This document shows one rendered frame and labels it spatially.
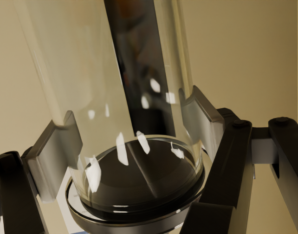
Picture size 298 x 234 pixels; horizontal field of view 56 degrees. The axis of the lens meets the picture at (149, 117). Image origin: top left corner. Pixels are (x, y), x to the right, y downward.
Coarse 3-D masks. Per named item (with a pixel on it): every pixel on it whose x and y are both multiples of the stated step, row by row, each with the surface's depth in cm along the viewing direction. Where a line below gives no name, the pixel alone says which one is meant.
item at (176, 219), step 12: (72, 216) 18; (180, 216) 16; (84, 228) 17; (96, 228) 16; (108, 228) 16; (120, 228) 16; (132, 228) 16; (144, 228) 16; (156, 228) 16; (168, 228) 16
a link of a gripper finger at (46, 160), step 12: (48, 132) 17; (36, 144) 16; (48, 144) 16; (60, 144) 18; (36, 156) 14; (48, 156) 16; (60, 156) 18; (36, 168) 14; (48, 168) 15; (60, 168) 17; (36, 180) 15; (48, 180) 15; (60, 180) 17; (48, 192) 15
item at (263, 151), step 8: (224, 112) 17; (232, 112) 17; (232, 120) 16; (256, 128) 14; (264, 128) 14; (256, 136) 13; (264, 136) 13; (256, 144) 13; (264, 144) 13; (272, 144) 13; (256, 152) 14; (264, 152) 13; (272, 152) 13; (256, 160) 14; (264, 160) 14; (272, 160) 13
